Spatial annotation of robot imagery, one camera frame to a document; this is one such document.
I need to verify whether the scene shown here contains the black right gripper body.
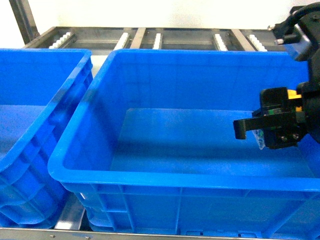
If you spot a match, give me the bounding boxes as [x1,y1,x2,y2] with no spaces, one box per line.
[296,57,320,143]

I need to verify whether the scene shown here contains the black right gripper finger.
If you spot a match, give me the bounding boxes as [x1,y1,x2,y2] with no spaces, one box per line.
[233,111,300,150]
[259,87,290,118]

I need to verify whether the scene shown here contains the yellow mushroom push button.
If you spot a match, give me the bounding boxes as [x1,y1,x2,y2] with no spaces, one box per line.
[252,87,303,150]

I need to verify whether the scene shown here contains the large blue plastic crate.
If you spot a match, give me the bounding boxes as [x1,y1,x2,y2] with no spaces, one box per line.
[48,49,320,240]

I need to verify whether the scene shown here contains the left blue plastic crate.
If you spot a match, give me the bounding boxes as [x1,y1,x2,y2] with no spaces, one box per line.
[0,48,93,228]

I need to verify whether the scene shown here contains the steel rack shelf frame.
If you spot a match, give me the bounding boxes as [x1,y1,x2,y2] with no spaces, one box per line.
[0,0,320,240]

